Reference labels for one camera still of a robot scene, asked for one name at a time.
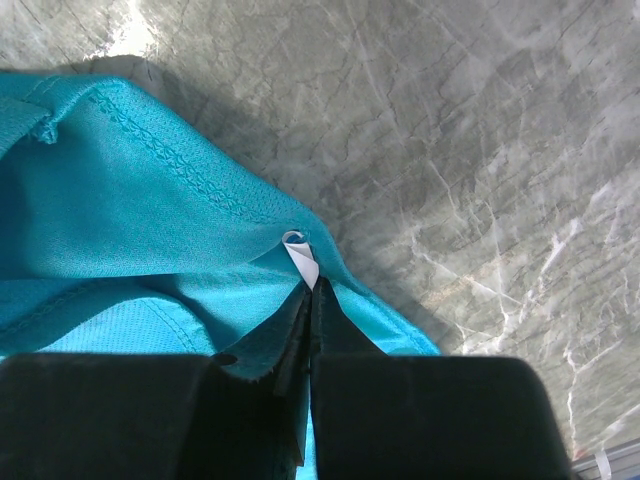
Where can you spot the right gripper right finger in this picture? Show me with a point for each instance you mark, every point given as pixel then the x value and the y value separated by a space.
pixel 379 416

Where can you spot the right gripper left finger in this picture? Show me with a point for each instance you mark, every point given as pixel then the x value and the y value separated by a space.
pixel 238 414

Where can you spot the teal t shirt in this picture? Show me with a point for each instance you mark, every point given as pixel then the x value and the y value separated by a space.
pixel 124 232

